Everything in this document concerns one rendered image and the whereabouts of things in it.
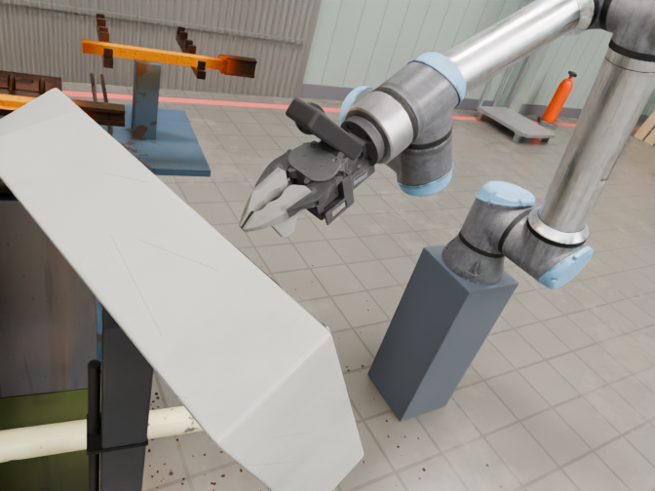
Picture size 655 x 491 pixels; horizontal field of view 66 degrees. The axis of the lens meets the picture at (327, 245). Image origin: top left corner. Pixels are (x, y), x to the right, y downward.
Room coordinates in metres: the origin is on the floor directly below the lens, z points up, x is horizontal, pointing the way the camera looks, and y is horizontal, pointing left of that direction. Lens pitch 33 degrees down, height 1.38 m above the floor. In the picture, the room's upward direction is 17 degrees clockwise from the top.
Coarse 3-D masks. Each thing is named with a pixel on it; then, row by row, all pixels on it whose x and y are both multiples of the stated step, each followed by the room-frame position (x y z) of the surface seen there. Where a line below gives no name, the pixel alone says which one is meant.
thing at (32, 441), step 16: (160, 416) 0.51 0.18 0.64; (176, 416) 0.51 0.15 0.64; (0, 432) 0.40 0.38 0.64; (16, 432) 0.41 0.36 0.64; (32, 432) 0.42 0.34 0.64; (48, 432) 0.42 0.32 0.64; (64, 432) 0.43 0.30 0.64; (80, 432) 0.44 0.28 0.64; (160, 432) 0.49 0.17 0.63; (176, 432) 0.50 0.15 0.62; (192, 432) 0.52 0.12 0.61; (0, 448) 0.38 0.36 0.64; (16, 448) 0.39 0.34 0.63; (32, 448) 0.40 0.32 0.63; (48, 448) 0.41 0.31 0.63; (64, 448) 0.42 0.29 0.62; (80, 448) 0.43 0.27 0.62
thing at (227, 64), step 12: (84, 48) 1.09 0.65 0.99; (96, 48) 1.10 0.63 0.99; (120, 48) 1.13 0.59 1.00; (132, 48) 1.15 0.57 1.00; (144, 48) 1.18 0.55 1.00; (156, 60) 1.17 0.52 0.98; (168, 60) 1.19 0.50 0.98; (180, 60) 1.20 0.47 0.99; (192, 60) 1.22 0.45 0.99; (216, 60) 1.25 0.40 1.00; (228, 60) 1.28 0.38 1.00; (240, 60) 1.29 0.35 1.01; (252, 60) 1.31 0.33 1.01; (228, 72) 1.28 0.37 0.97; (240, 72) 1.30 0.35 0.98; (252, 72) 1.32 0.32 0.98
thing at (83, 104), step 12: (0, 96) 0.71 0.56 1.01; (12, 96) 0.72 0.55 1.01; (24, 96) 0.74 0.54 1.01; (84, 108) 0.76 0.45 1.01; (96, 108) 0.77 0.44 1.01; (108, 108) 0.78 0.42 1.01; (120, 108) 0.79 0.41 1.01; (96, 120) 0.77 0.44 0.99; (108, 120) 0.78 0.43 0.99; (120, 120) 0.80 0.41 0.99
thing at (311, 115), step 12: (288, 108) 0.57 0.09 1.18; (300, 108) 0.56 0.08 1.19; (312, 108) 0.55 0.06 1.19; (300, 120) 0.55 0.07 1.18; (312, 120) 0.54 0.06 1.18; (324, 120) 0.56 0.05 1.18; (312, 132) 0.56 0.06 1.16; (324, 132) 0.56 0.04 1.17; (336, 132) 0.58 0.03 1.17; (336, 144) 0.58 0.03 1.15; (348, 144) 0.60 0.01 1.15; (360, 144) 0.62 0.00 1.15; (348, 156) 0.61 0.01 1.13
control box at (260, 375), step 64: (0, 128) 0.35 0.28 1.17; (64, 128) 0.35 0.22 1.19; (64, 192) 0.29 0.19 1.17; (128, 192) 0.29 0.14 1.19; (64, 256) 0.24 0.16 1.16; (128, 256) 0.24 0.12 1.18; (192, 256) 0.24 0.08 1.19; (128, 320) 0.20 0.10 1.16; (192, 320) 0.20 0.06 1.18; (256, 320) 0.21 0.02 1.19; (192, 384) 0.17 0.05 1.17; (256, 384) 0.17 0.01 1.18; (320, 384) 0.20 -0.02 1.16; (256, 448) 0.17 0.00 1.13; (320, 448) 0.23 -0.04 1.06
